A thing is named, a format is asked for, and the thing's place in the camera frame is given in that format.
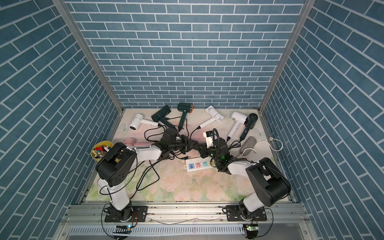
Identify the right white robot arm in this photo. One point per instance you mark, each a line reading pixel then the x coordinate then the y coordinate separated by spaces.
pixel 269 184

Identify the white folding hair dryer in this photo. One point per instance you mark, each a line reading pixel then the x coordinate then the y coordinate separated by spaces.
pixel 215 117

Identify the dark green dryer right corner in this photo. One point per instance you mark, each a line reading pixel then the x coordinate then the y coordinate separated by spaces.
pixel 250 123

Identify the dark green dryer centre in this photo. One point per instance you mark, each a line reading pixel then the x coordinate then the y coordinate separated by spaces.
pixel 185 108

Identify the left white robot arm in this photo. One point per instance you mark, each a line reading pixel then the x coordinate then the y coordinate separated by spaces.
pixel 117 163

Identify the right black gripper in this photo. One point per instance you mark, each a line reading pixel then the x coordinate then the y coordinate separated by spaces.
pixel 205 150

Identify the white hair dryer far left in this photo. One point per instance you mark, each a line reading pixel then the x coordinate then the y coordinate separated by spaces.
pixel 139 120

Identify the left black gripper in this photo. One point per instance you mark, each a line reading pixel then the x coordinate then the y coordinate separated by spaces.
pixel 186 146

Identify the white power strip coloured sockets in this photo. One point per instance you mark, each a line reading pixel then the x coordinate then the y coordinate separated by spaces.
pixel 197 164

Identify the white glossy hair dryer right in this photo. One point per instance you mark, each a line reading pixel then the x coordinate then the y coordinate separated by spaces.
pixel 239 119

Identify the dark green dryer angled nozzle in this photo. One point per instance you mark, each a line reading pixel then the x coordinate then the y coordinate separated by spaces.
pixel 159 117

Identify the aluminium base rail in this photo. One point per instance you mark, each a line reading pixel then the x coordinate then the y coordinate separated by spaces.
pixel 283 220

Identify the white wall cable connector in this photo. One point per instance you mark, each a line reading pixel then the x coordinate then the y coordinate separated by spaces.
pixel 275 145

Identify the yellow cup of pens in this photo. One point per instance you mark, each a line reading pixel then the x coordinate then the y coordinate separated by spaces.
pixel 101 149

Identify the pink hair dryer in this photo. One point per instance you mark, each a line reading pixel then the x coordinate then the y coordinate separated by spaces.
pixel 134 143

